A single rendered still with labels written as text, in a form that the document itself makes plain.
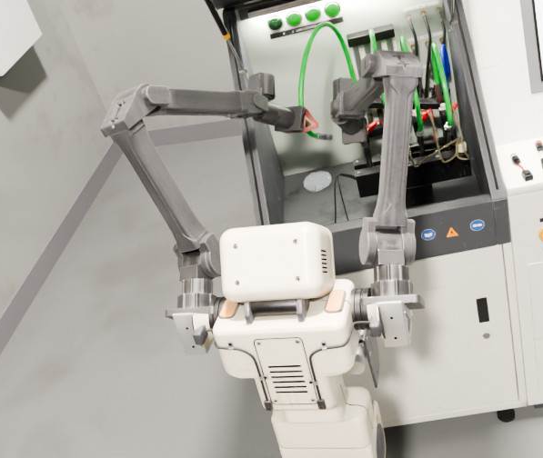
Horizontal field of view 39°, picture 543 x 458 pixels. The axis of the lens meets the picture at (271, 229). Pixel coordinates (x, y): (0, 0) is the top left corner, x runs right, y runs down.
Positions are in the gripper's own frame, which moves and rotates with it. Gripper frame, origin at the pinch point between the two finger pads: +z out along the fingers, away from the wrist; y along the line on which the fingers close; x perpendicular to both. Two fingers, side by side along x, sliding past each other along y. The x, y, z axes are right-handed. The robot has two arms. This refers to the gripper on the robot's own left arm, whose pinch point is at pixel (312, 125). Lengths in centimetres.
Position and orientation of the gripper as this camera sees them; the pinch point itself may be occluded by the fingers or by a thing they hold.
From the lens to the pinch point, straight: 215.2
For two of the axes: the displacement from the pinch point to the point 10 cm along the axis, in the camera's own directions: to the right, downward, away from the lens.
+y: -6.5, -0.6, 7.6
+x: -1.2, 9.9, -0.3
